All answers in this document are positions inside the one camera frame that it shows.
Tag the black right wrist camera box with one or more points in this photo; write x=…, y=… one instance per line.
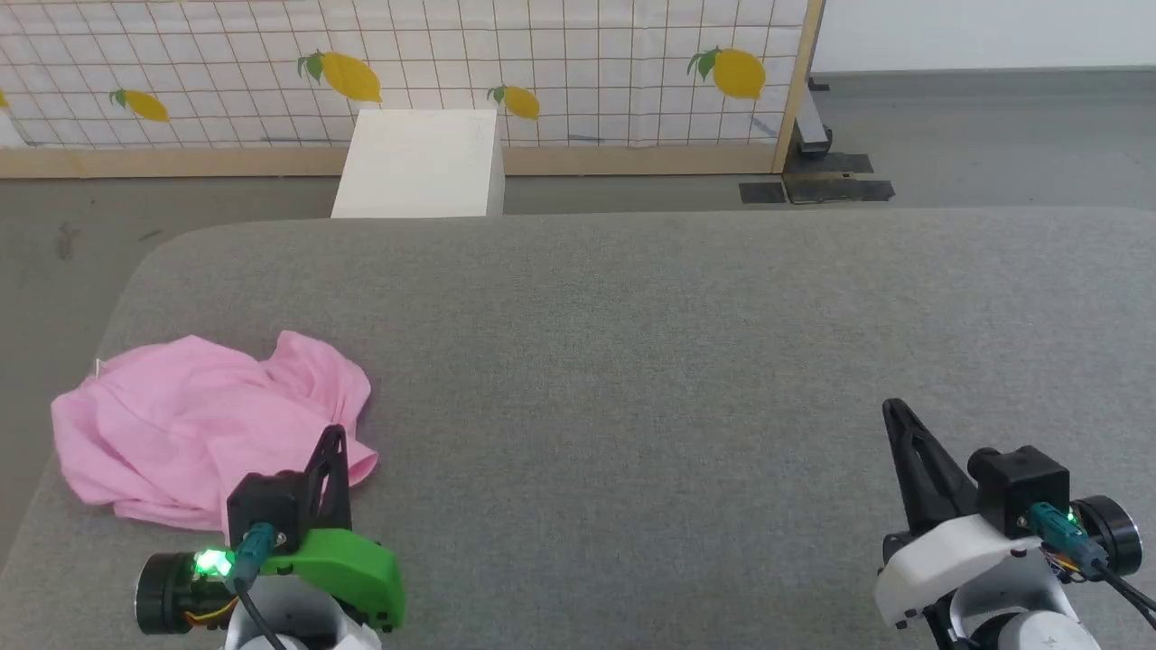
x=1020, y=483

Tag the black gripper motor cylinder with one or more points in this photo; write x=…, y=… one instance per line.
x=1113, y=533
x=167, y=591

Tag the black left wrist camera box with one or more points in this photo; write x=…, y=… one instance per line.
x=266, y=501

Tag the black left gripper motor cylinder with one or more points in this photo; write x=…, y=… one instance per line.
x=167, y=591

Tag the pink t-shirt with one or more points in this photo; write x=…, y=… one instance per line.
x=163, y=424

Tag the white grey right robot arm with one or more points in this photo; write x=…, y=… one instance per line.
x=1020, y=614

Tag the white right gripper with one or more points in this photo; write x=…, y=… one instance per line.
x=939, y=560

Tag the small black floor patch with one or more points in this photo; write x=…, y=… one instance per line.
x=761, y=192

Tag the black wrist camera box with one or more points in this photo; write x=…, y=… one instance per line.
x=1020, y=483
x=266, y=501

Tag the white rectangular box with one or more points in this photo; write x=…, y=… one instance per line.
x=420, y=162

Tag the large black floor plate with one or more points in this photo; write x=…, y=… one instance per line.
x=835, y=185

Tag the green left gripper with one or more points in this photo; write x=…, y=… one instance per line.
x=352, y=569

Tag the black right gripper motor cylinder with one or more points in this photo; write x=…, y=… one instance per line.
x=1113, y=533

